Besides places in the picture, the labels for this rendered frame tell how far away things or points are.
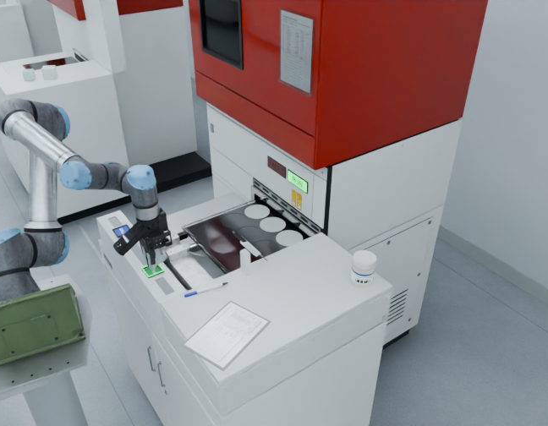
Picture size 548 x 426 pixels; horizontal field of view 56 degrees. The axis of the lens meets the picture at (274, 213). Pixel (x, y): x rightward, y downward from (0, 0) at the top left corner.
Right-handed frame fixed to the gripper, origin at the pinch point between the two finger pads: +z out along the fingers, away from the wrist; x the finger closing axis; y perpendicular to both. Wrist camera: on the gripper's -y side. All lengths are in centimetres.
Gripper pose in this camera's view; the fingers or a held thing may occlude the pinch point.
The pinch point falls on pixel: (150, 268)
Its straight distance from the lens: 168.7
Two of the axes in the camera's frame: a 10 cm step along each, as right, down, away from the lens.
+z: 0.0, 8.3, 5.6
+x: -5.8, -4.6, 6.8
